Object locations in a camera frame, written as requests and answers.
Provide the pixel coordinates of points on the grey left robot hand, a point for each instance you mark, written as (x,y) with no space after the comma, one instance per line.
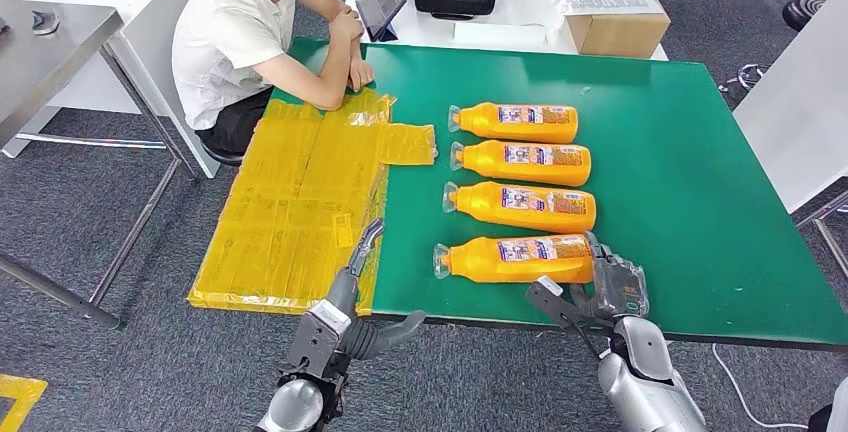
(344,290)

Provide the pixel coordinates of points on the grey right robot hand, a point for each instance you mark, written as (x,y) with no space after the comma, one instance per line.
(619,290)

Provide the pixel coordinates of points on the orange detergent bottle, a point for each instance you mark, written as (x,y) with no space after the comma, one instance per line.
(523,214)
(510,266)
(517,125)
(530,167)

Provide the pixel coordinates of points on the yellow taped cardboard sheet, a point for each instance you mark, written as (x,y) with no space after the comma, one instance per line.
(291,204)

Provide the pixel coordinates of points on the white side table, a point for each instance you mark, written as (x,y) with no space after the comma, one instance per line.
(795,118)

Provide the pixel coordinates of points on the person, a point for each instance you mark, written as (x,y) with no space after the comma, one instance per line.
(225,38)
(836,409)

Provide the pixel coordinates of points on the brown cardboard box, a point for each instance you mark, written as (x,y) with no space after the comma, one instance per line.
(616,35)

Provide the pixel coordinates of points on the dark tablet on stand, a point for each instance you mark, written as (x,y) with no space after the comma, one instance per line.
(381,2)

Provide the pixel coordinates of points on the black round ribbed stool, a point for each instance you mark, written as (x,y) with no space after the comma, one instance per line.
(802,12)

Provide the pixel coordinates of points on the yellow floor tape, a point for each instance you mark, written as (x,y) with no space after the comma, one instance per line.
(20,382)

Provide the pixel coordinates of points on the stainless steel table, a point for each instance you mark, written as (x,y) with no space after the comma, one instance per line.
(46,64)

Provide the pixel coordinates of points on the small metal part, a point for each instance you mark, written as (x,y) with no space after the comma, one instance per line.
(45,21)

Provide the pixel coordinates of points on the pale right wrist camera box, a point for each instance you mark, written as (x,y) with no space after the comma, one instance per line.
(546,293)

